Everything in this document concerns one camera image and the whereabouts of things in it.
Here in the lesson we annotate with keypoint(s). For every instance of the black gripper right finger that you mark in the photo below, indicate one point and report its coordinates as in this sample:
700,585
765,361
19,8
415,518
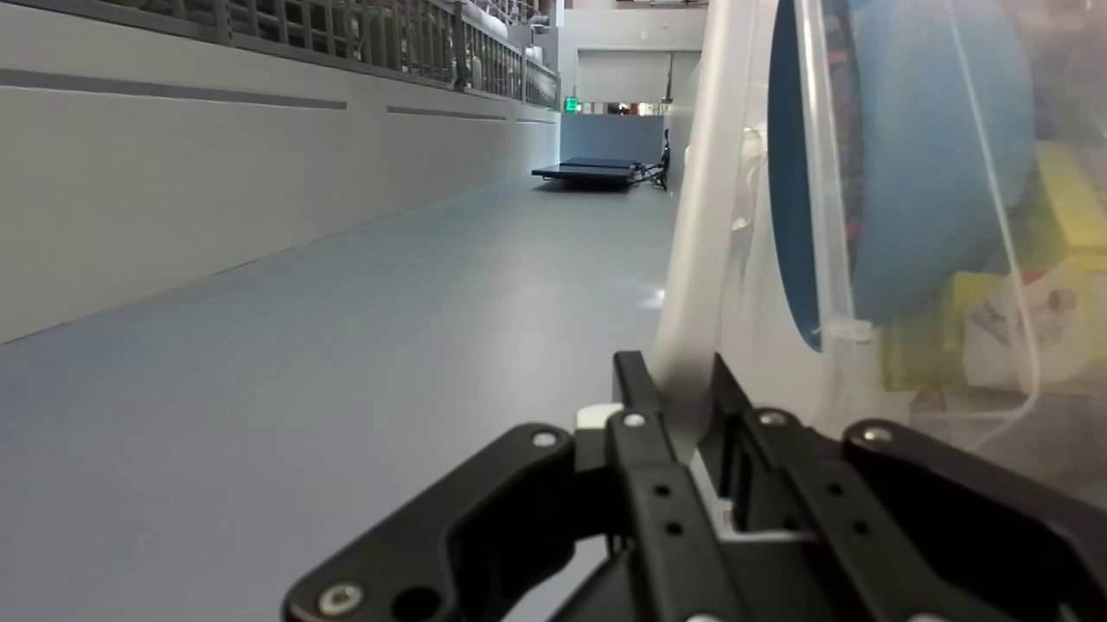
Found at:
899,518

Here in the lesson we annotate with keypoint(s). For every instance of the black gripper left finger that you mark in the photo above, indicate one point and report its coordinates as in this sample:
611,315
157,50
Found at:
486,531

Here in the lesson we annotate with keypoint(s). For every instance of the white plastic lid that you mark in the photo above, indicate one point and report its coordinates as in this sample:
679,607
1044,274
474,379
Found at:
715,230

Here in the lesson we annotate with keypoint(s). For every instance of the clear plastic tote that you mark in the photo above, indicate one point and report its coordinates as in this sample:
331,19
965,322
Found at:
1040,436

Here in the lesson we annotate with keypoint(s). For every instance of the small labelled box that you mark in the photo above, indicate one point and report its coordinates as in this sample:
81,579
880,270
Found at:
1016,330

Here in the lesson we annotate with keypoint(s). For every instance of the blue bowl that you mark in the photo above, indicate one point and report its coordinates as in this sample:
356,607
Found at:
920,159

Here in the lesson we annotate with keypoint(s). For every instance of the yellow packet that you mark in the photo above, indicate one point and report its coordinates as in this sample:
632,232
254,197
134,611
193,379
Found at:
1077,209

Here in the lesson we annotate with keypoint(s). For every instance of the blue background cart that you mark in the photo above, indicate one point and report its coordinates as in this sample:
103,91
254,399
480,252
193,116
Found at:
592,165

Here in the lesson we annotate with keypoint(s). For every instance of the metal grid railing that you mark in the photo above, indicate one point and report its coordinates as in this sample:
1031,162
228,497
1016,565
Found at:
346,36

